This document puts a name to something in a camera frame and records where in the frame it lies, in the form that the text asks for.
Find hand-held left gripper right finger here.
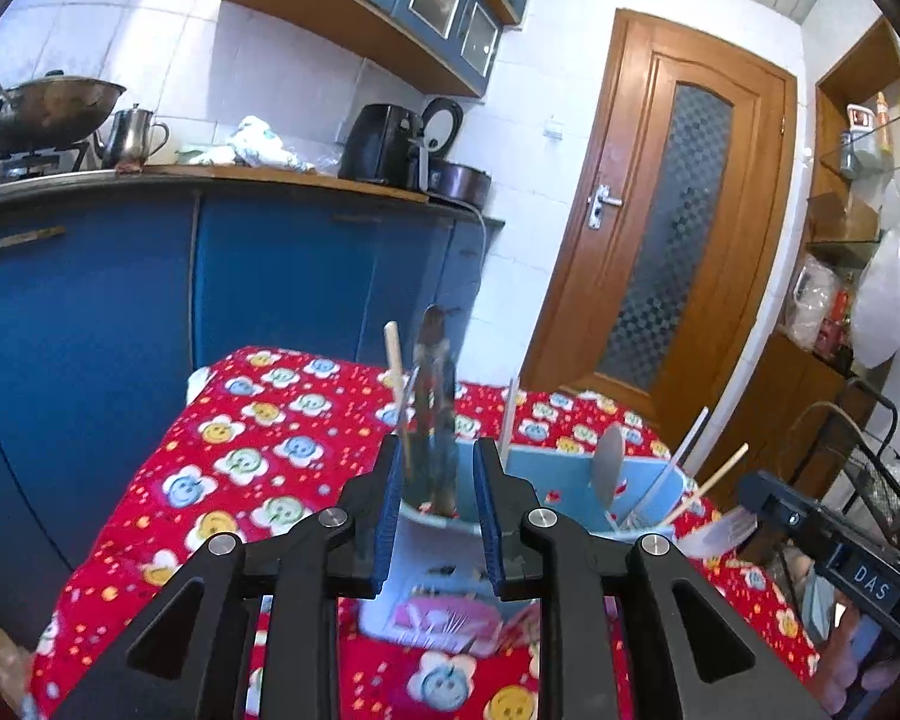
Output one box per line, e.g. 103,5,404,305
472,436,830,720

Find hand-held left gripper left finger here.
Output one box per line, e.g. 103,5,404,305
49,435,406,720

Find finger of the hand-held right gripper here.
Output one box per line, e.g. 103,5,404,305
736,470,822,545

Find white plastic fork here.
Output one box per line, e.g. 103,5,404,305
677,506,757,561

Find light blue utensil box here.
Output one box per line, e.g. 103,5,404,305
356,441,702,650

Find pale long-handled spoon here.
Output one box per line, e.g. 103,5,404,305
589,424,629,533

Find metal tongs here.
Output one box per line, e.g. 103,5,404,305
412,305,460,518

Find person's right hand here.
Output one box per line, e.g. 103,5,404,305
816,600,900,717

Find wooden shelf unit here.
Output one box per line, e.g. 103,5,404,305
750,15,900,458

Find red smiley flower tablecloth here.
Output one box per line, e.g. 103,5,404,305
26,345,826,720

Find bagged food packets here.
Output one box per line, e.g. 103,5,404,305
784,253,857,361

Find white plastic bag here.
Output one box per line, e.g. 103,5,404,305
849,229,900,370

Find wooden door with glass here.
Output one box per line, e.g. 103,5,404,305
521,7,800,421

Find rice cooker with open lid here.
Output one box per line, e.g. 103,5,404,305
418,96,494,211

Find blue kitchen base cabinets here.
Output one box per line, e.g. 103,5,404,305
0,165,507,653

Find black air fryer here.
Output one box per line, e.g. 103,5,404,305
337,103,430,192

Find white patterned cloth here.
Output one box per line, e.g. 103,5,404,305
176,115,316,173

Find metal kettle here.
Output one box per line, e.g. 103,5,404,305
94,103,171,168

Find gas stove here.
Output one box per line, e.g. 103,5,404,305
0,142,95,188

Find large metal wok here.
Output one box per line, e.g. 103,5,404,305
0,70,128,156

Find black wire rack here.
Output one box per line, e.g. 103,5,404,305
784,379,900,556

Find silver door handle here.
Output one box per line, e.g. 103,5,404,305
589,184,625,231

